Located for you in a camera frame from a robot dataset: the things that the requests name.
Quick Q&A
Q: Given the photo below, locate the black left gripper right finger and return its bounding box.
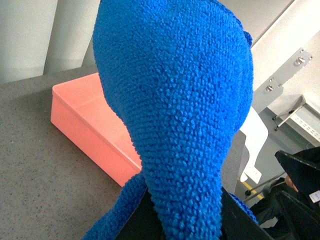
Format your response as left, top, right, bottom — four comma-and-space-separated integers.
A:
220, 188, 273, 240

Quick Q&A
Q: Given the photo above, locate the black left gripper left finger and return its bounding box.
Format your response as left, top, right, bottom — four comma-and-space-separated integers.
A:
119, 189, 166, 240

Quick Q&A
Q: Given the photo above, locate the blue microfiber cloth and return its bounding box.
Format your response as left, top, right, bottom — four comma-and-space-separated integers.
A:
84, 0, 253, 240

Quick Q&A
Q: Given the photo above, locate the white chair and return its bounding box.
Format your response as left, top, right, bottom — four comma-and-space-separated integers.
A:
239, 107, 269, 184

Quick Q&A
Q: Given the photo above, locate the pink plastic box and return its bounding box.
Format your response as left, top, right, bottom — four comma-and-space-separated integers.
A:
50, 73, 142, 186

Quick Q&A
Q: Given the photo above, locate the white curtain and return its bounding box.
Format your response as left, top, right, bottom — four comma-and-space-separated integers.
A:
0, 0, 100, 83

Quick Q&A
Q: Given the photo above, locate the grey metal frame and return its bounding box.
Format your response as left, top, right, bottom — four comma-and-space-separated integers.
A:
252, 31, 320, 148

